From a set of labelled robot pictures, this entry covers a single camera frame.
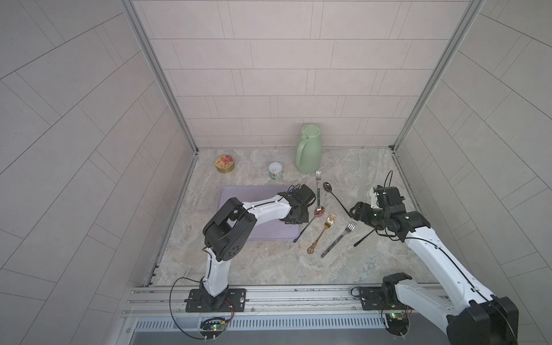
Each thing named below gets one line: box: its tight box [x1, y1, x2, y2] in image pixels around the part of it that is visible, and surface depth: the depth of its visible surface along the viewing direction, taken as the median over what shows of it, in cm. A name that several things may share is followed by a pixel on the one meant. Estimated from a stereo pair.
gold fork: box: [306, 212, 337, 255], surface depth 88 cm
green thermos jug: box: [295, 123, 322, 174], surface depth 95 cm
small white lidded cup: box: [268, 161, 283, 181], surface depth 104 cm
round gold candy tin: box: [214, 154, 236, 174], surface depth 107 cm
